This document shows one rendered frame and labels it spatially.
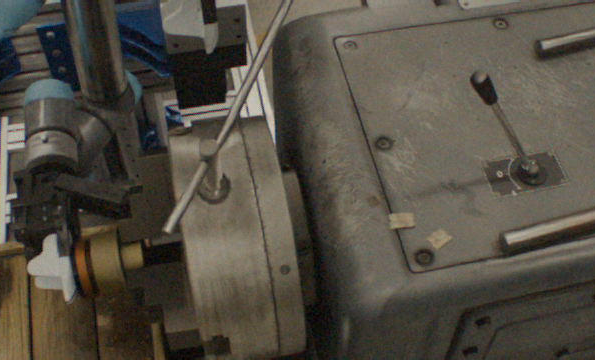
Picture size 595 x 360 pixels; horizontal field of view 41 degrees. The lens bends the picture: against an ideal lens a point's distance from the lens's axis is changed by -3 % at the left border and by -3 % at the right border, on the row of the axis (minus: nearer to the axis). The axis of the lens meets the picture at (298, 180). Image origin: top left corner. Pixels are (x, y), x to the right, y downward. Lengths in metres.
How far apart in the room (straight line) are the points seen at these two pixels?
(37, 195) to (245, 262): 0.34
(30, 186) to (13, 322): 0.25
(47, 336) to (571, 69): 0.84
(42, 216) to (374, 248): 0.46
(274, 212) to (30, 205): 0.36
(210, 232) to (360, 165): 0.18
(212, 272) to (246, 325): 0.08
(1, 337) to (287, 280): 0.53
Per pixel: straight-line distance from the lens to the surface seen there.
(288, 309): 0.94
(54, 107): 1.20
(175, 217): 0.83
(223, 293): 0.91
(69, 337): 1.25
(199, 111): 2.32
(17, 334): 1.28
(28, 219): 1.10
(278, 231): 0.91
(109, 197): 1.09
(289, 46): 1.06
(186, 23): 0.89
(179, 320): 0.97
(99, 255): 1.03
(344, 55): 1.02
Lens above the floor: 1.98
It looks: 55 degrees down
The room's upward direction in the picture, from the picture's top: straight up
